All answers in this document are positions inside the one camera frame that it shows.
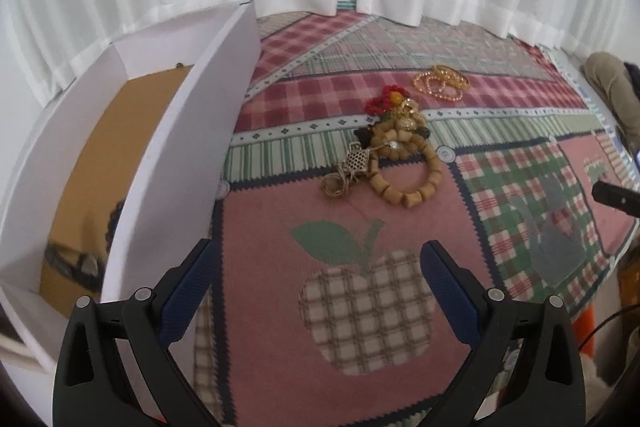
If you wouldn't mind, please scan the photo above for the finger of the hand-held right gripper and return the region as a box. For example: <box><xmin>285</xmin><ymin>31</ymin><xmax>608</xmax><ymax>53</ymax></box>
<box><xmin>592</xmin><ymin>180</ymin><xmax>640</xmax><ymax>220</ymax></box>

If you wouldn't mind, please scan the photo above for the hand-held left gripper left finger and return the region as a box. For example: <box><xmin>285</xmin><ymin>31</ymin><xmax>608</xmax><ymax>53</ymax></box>
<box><xmin>52</xmin><ymin>237</ymin><xmax>223</xmax><ymax>427</ymax></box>

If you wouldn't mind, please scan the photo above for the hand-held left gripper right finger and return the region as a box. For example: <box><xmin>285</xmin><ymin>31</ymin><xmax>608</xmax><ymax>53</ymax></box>
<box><xmin>420</xmin><ymin>239</ymin><xmax>586</xmax><ymax>427</ymax></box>

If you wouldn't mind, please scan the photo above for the white box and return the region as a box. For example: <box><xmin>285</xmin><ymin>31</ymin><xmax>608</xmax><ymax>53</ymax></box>
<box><xmin>0</xmin><ymin>2</ymin><xmax>262</xmax><ymax>373</ymax></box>

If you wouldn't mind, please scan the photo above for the orange pearl bead necklace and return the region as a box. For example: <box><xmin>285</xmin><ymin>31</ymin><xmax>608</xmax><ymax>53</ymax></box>
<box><xmin>414</xmin><ymin>64</ymin><xmax>471</xmax><ymax>102</ymax></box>

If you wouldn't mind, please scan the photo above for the dark beaded jewelry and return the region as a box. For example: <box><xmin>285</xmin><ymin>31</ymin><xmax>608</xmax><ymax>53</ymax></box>
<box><xmin>42</xmin><ymin>198</ymin><xmax>127</xmax><ymax>280</ymax></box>

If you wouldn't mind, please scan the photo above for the gold charm jewelry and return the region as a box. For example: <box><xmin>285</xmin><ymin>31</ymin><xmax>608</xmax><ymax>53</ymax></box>
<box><xmin>396</xmin><ymin>101</ymin><xmax>427</xmax><ymax>134</ymax></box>

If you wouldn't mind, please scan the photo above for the patchwork plaid quilt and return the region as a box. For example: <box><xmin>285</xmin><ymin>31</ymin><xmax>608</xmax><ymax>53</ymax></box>
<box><xmin>192</xmin><ymin>9</ymin><xmax>640</xmax><ymax>427</ymax></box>

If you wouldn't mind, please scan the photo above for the beige cloth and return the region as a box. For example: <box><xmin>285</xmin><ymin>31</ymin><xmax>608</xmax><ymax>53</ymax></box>
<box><xmin>584</xmin><ymin>52</ymin><xmax>640</xmax><ymax>128</ymax></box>

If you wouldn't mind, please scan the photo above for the orange object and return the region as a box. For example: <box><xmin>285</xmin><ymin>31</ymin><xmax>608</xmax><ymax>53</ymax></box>
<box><xmin>572</xmin><ymin>307</ymin><xmax>597</xmax><ymax>358</ymax></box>

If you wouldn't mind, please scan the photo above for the woven knot tassel pendant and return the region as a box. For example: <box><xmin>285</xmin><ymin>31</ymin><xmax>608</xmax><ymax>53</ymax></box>
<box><xmin>320</xmin><ymin>142</ymin><xmax>383</xmax><ymax>198</ymax></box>

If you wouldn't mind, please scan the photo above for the wooden bead bracelet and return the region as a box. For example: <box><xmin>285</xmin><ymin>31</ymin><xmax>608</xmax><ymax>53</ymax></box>
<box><xmin>367</xmin><ymin>122</ymin><xmax>443</xmax><ymax>210</ymax></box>

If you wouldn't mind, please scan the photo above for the black cable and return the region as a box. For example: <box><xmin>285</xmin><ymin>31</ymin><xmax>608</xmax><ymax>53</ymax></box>
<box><xmin>580</xmin><ymin>299</ymin><xmax>640</xmax><ymax>350</ymax></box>

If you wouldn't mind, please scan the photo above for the red bead bracelet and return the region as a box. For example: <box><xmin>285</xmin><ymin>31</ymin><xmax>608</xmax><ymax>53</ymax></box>
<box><xmin>364</xmin><ymin>87</ymin><xmax>412</xmax><ymax>116</ymax></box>

